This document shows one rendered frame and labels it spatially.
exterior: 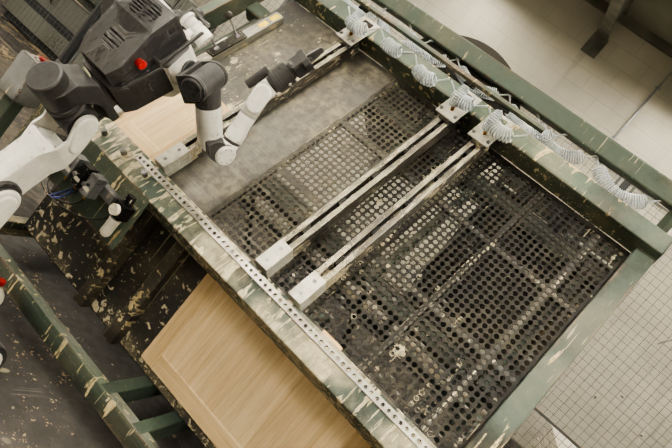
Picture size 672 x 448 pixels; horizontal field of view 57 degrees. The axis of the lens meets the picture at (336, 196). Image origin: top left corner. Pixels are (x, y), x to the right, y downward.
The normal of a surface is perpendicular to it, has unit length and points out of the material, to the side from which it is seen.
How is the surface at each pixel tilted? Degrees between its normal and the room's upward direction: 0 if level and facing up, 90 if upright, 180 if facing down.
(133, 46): 82
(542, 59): 90
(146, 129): 56
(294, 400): 90
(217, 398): 90
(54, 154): 111
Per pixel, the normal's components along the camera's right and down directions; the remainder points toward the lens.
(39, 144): -0.03, -0.47
